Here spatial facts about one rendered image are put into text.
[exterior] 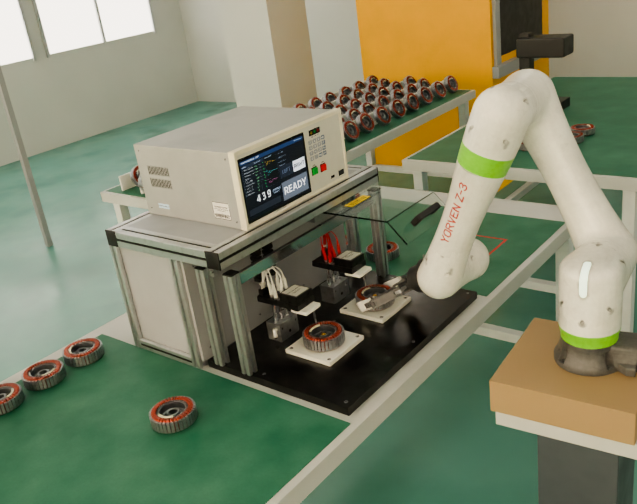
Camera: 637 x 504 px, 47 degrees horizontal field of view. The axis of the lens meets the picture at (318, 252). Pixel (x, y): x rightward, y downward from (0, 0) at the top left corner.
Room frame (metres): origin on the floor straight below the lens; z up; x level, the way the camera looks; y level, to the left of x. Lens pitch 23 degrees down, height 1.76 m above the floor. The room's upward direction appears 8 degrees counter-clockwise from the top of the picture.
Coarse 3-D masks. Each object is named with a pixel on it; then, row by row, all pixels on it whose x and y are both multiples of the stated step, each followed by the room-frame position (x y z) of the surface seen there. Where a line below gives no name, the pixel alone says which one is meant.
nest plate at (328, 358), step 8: (352, 336) 1.71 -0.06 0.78; (360, 336) 1.70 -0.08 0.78; (296, 344) 1.71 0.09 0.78; (344, 344) 1.67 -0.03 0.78; (352, 344) 1.67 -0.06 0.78; (288, 352) 1.69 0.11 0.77; (296, 352) 1.67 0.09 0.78; (304, 352) 1.66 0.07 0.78; (312, 352) 1.65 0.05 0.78; (320, 352) 1.65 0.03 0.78; (328, 352) 1.64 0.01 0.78; (336, 352) 1.64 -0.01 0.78; (344, 352) 1.64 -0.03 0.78; (312, 360) 1.63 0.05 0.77; (320, 360) 1.61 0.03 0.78; (328, 360) 1.60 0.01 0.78; (336, 360) 1.61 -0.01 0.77
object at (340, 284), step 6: (324, 282) 1.98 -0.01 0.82; (336, 282) 1.97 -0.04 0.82; (342, 282) 1.97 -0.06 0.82; (324, 288) 1.95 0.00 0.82; (330, 288) 1.94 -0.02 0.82; (336, 288) 1.94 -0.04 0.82; (342, 288) 1.96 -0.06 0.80; (348, 288) 1.98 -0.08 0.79; (324, 294) 1.96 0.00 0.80; (330, 294) 1.94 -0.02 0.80; (336, 294) 1.94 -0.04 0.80; (342, 294) 1.96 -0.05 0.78; (324, 300) 1.96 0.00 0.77; (330, 300) 1.94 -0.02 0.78; (336, 300) 1.94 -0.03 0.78
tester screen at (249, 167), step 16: (288, 144) 1.87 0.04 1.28; (256, 160) 1.78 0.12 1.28; (272, 160) 1.82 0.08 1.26; (288, 160) 1.86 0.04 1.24; (256, 176) 1.77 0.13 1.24; (272, 176) 1.81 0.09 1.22; (288, 176) 1.86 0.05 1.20; (256, 192) 1.76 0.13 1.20; (272, 192) 1.80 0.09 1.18; (304, 192) 1.90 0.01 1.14; (272, 208) 1.80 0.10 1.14
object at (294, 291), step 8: (288, 288) 1.77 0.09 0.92; (296, 288) 1.76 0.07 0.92; (304, 288) 1.75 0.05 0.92; (264, 296) 1.79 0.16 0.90; (272, 296) 1.77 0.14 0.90; (280, 296) 1.74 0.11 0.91; (288, 296) 1.72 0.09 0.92; (296, 296) 1.71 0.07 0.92; (304, 296) 1.73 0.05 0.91; (312, 296) 1.75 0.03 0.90; (272, 304) 1.76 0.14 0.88; (280, 304) 1.74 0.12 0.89; (288, 304) 1.72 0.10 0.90; (296, 304) 1.71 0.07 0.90; (304, 304) 1.72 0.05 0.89; (312, 304) 1.73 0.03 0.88; (280, 312) 1.79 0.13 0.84; (296, 312) 1.71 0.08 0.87; (304, 312) 1.69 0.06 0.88
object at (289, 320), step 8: (288, 312) 1.81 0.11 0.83; (272, 320) 1.78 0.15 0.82; (280, 320) 1.78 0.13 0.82; (288, 320) 1.78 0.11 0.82; (296, 320) 1.80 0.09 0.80; (272, 328) 1.77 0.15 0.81; (280, 328) 1.75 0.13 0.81; (288, 328) 1.77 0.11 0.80; (296, 328) 1.80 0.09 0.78; (272, 336) 1.77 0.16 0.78; (280, 336) 1.75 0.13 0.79; (288, 336) 1.77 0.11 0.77
